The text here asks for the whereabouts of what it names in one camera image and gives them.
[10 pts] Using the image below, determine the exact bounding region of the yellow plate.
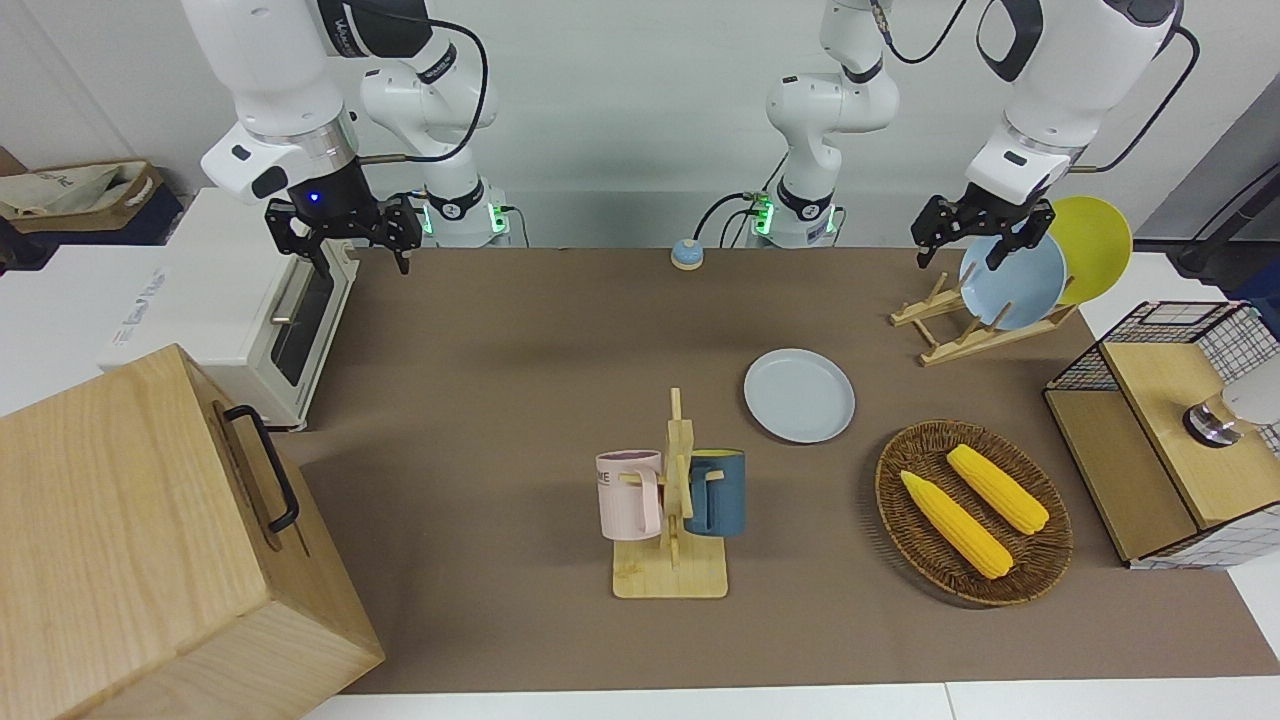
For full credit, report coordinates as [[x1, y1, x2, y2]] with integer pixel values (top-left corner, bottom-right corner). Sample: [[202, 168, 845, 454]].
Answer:
[[1045, 196, 1134, 307]]

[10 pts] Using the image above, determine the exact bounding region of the wooden plate rack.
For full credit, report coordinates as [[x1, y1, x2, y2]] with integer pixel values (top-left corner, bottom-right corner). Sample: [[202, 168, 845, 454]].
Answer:
[[890, 270, 1081, 368]]

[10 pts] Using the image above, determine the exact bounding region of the pink mug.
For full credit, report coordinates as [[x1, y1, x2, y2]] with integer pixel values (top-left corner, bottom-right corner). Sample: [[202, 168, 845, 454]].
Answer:
[[596, 450, 665, 542]]

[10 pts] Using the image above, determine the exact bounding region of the brown table mat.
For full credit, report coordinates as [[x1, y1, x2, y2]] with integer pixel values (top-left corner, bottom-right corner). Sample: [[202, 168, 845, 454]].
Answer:
[[270, 247, 1280, 696]]

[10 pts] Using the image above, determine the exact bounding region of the yellow corn cob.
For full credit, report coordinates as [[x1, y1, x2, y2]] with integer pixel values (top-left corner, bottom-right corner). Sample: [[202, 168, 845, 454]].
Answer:
[[900, 470, 1015, 581], [946, 444, 1051, 536]]

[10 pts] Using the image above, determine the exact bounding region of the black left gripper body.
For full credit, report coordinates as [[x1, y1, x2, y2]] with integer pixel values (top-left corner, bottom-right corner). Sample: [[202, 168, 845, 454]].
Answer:
[[912, 180, 1057, 248]]

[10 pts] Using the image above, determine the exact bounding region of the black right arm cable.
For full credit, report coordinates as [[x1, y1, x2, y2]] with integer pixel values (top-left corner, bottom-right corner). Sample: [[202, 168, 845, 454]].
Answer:
[[345, 0, 491, 164]]

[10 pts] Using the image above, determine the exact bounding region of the brown wicker basket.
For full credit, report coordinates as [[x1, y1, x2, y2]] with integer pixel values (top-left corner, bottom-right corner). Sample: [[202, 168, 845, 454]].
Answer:
[[875, 419, 1074, 608]]

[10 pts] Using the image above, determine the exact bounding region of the wire grid basket with wood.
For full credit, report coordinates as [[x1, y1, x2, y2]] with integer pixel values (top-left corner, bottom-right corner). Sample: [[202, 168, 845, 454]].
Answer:
[[1043, 300, 1280, 571]]

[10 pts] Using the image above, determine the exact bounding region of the gray plate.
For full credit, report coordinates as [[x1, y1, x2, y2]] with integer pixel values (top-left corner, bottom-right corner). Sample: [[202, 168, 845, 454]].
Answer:
[[743, 348, 857, 444]]

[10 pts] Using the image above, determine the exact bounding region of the black tripod stand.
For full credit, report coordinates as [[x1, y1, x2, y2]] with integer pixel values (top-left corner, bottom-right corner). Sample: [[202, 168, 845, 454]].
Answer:
[[1170, 165, 1280, 286]]

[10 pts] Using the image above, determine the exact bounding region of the dark blue crate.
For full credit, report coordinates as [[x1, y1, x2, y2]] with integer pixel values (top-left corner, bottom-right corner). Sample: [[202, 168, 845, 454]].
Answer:
[[0, 185, 186, 273]]

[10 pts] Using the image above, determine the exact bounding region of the wooden mug tree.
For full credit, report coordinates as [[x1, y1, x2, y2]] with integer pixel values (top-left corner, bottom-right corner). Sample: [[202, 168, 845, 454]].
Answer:
[[612, 388, 730, 600]]

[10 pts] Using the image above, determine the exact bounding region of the beige cloth bag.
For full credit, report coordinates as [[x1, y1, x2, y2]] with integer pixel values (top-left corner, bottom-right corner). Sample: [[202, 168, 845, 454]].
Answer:
[[0, 160, 163, 236]]

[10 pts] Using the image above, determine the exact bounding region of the white toaster oven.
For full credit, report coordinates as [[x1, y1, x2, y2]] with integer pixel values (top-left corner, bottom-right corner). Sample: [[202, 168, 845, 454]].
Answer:
[[98, 188, 359, 433]]

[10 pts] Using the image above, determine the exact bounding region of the light blue plate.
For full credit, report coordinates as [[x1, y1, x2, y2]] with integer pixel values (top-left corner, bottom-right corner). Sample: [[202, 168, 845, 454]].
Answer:
[[958, 232, 1069, 332]]

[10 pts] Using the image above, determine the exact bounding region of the black base cable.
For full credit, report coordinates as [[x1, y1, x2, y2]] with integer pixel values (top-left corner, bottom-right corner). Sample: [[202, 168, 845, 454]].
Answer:
[[695, 150, 791, 247]]

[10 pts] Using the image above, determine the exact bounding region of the dark blue mug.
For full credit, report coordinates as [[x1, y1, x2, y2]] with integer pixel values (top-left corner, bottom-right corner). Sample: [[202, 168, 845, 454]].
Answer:
[[686, 449, 747, 538]]

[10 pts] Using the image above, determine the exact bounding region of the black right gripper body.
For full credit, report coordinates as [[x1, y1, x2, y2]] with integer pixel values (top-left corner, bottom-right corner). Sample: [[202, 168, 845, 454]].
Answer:
[[264, 159, 424, 257]]

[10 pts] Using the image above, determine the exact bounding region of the wooden box with black handle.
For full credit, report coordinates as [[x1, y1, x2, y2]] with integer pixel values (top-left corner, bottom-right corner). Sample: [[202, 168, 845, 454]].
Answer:
[[0, 344, 386, 720]]

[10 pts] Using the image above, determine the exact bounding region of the white cylinder bottle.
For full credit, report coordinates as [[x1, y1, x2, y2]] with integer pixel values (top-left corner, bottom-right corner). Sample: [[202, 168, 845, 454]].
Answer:
[[1183, 375, 1280, 448]]

